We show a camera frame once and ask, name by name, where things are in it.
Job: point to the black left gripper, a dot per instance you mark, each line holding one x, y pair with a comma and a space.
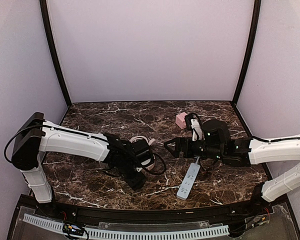
134, 175

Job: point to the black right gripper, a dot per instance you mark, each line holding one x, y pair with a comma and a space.
183, 146

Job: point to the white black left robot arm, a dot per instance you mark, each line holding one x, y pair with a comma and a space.
130, 159

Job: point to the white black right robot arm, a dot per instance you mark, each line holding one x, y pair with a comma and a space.
212, 140

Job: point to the pink cube socket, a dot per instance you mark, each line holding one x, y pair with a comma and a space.
180, 120

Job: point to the blue power strip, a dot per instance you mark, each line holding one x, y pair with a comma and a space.
188, 181

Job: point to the small circuit board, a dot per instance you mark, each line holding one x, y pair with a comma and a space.
72, 230

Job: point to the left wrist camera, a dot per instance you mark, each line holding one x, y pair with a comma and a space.
148, 164

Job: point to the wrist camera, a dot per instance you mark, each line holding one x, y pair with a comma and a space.
193, 125
148, 164

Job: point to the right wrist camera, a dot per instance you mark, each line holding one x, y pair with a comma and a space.
193, 125

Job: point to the black front rail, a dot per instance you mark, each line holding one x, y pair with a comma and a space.
230, 214

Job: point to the white cable duct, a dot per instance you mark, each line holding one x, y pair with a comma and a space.
118, 231

